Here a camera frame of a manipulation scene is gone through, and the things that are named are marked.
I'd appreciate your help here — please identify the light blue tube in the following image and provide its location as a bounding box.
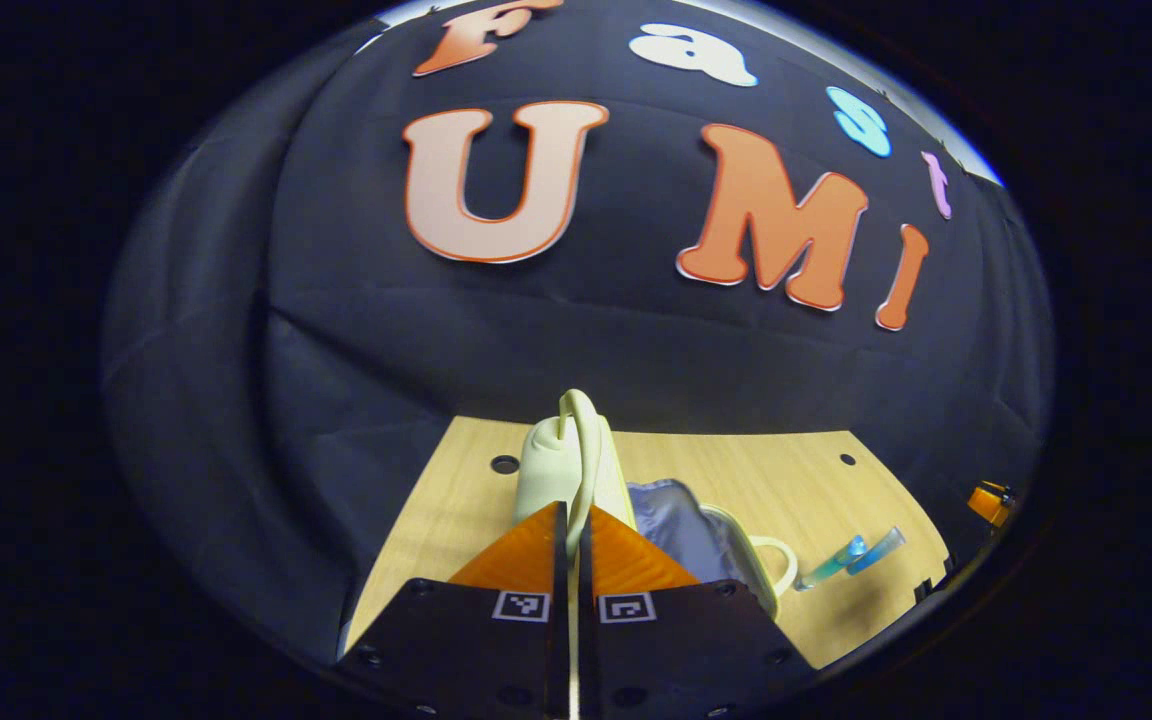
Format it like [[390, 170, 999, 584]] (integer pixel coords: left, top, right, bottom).
[[848, 527, 907, 576]]

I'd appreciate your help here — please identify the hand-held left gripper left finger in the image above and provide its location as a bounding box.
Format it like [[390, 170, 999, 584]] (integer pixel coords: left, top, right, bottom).
[[336, 500, 572, 720]]

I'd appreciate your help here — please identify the blue round-capped bottle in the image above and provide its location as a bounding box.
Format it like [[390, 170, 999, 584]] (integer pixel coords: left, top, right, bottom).
[[794, 535, 869, 591]]

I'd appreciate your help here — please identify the cream suitcase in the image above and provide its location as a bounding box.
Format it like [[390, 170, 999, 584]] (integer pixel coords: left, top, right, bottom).
[[514, 388, 799, 621]]

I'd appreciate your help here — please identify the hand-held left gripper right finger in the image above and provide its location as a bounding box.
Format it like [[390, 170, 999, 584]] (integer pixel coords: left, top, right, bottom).
[[576, 505, 822, 720]]

